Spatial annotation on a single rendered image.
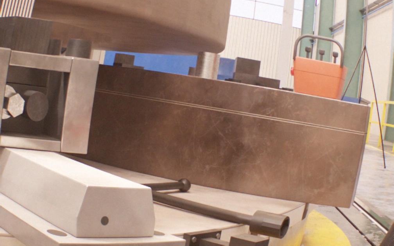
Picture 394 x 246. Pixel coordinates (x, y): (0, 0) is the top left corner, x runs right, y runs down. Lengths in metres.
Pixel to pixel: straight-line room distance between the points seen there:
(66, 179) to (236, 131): 1.27
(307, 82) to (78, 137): 1.04
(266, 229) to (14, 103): 0.74
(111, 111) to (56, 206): 1.41
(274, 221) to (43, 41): 0.74
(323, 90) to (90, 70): 1.03
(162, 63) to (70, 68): 6.02
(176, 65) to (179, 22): 5.05
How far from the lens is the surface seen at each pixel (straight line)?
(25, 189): 1.25
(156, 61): 7.45
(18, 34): 1.44
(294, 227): 2.38
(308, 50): 2.34
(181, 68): 7.43
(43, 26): 1.48
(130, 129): 2.49
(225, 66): 11.07
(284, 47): 7.59
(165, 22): 2.30
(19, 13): 1.57
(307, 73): 2.28
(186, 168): 2.41
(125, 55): 5.31
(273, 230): 1.68
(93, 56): 11.84
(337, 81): 2.26
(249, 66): 3.43
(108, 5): 2.02
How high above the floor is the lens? 0.65
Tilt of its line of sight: 2 degrees down
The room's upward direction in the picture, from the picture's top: 9 degrees clockwise
